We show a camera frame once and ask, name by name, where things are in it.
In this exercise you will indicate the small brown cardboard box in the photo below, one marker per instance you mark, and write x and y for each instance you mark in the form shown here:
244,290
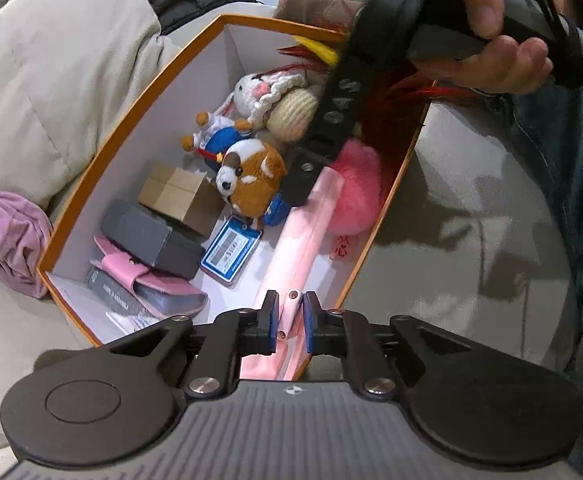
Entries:
181,195

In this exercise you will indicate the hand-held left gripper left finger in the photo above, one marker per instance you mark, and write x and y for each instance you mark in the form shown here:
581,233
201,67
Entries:
273,322

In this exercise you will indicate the red feather toy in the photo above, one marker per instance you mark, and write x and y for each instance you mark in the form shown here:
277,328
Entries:
396,105

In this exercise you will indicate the person's right leg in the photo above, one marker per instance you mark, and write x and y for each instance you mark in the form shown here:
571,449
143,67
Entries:
571,160

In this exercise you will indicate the blue rectangular tag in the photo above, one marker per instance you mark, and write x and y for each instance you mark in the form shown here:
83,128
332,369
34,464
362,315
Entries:
231,252

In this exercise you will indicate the white crochet bunny doll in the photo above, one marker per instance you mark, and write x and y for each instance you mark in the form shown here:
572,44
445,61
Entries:
291,110

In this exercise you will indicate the beige fabric sofa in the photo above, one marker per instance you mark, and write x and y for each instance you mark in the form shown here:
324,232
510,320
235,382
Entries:
471,210

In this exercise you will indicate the long pink plastic tool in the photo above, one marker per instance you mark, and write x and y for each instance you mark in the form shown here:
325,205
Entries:
301,240

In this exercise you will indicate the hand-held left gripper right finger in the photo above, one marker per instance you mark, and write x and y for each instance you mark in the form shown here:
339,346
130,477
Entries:
310,325

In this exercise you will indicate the brown white plush animal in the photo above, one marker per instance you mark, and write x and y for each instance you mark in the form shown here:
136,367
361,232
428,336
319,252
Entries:
256,170

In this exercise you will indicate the orange cardboard box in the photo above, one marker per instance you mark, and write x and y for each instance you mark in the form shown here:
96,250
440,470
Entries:
136,125

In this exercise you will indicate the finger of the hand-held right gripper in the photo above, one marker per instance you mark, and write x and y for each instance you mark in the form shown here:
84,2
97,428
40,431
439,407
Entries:
331,110

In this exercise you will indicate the pink snap pouch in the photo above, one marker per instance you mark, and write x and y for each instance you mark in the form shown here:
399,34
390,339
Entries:
121,265

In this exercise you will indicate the pink fluffy plush ball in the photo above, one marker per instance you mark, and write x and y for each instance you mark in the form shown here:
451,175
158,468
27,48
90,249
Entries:
356,185

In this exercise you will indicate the person's right hand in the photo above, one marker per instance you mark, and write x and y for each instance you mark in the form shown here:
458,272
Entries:
486,0

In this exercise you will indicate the beige sofa cushion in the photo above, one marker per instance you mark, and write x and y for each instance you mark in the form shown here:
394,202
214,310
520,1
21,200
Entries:
46,85

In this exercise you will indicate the pink cloth garment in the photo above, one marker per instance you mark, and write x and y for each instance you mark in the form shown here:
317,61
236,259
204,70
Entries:
6,240

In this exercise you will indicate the dark rectangular box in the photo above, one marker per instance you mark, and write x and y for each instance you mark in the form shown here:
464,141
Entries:
141,232

